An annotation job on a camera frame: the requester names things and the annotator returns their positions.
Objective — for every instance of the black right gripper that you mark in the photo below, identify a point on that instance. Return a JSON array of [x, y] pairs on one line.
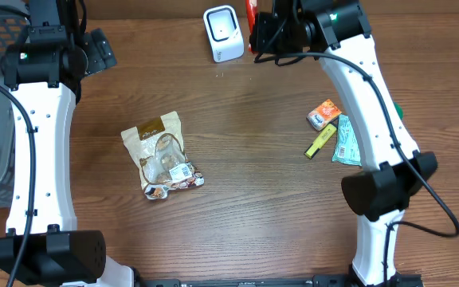
[[260, 43]]

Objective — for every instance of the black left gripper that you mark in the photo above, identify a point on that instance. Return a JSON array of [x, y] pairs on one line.
[[98, 55]]

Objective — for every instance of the red Nescafe coffee stick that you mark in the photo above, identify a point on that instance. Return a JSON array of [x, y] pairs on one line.
[[251, 12]]

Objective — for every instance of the orange snack box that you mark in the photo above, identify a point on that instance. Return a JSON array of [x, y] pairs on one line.
[[323, 114]]

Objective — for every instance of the beige PanTree snack pouch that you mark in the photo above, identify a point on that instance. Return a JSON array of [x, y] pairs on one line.
[[157, 149]]

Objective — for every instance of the yellow black marker pen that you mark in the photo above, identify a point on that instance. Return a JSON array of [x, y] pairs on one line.
[[320, 140]]

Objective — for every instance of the teal tissue pack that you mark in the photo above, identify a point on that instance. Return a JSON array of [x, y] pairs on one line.
[[346, 148]]

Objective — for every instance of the green lid jar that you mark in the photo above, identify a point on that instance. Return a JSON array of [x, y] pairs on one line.
[[399, 110]]

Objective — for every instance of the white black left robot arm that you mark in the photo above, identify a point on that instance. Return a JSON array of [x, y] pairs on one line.
[[42, 74]]

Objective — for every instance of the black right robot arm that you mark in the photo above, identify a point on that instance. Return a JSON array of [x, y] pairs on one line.
[[338, 34]]

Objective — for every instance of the white barcode scanner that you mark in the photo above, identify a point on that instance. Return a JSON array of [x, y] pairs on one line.
[[224, 33]]

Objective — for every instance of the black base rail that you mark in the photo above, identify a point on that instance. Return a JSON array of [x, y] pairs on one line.
[[316, 281]]

